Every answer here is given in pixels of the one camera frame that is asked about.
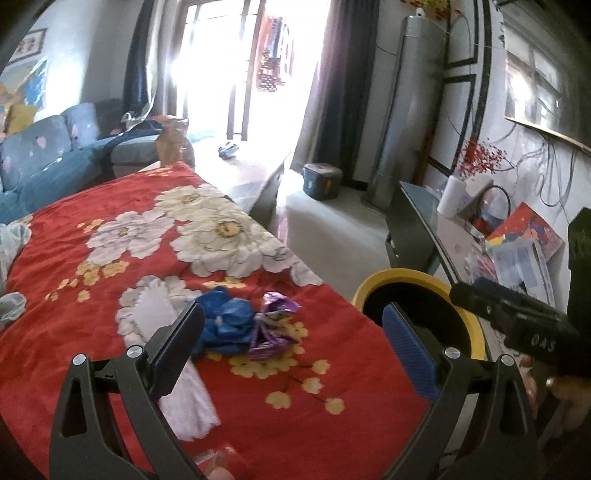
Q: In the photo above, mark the dark curtain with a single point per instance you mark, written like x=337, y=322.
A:
x=337, y=92
x=138, y=60

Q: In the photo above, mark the purple foil wrapper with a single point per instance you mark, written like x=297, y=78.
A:
x=272, y=332

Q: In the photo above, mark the grey tower air conditioner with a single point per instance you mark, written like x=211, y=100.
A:
x=406, y=115

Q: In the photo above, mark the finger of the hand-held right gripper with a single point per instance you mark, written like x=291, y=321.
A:
x=480, y=300

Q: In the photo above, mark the red hanging ornament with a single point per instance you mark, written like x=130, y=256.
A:
x=274, y=60

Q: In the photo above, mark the grey blue printed packet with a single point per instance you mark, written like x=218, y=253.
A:
x=521, y=263

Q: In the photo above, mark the dark glass top cabinet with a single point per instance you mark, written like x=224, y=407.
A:
x=415, y=221

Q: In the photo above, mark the dark blue clothes pile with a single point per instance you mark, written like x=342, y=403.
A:
x=138, y=127

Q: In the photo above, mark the yellow rimmed black bin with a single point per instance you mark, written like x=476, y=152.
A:
x=401, y=277

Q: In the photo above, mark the white pleated paper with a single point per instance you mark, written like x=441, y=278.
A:
x=194, y=406

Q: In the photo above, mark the small blue white object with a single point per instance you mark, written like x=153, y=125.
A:
x=228, y=150

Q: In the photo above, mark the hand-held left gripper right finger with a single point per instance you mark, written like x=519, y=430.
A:
x=408, y=350

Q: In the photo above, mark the red berry branch decoration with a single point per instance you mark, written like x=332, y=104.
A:
x=480, y=157

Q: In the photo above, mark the red floral blanket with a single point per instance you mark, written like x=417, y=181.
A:
x=92, y=300

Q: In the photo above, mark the blue heart print sofa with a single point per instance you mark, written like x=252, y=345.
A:
x=41, y=152

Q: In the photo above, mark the yellow pillow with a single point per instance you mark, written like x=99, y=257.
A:
x=21, y=117

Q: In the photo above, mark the white paper towel roll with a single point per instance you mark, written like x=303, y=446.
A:
x=451, y=196

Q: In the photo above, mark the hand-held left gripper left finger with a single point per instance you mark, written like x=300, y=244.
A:
x=178, y=341

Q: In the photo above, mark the pale thin cloth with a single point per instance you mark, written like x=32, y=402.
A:
x=14, y=240

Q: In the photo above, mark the person's right hand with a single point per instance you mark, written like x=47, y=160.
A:
x=570, y=397

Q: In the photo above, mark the colourful wall map poster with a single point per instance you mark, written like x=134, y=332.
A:
x=32, y=85

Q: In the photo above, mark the blue plastic bag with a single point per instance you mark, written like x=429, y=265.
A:
x=226, y=323

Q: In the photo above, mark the framed wall picture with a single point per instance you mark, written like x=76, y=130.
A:
x=30, y=44

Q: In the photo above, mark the blue toolbox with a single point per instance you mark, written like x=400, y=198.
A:
x=323, y=182

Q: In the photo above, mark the window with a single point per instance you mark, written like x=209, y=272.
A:
x=545, y=83

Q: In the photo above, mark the orange cat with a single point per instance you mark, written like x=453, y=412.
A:
x=173, y=145

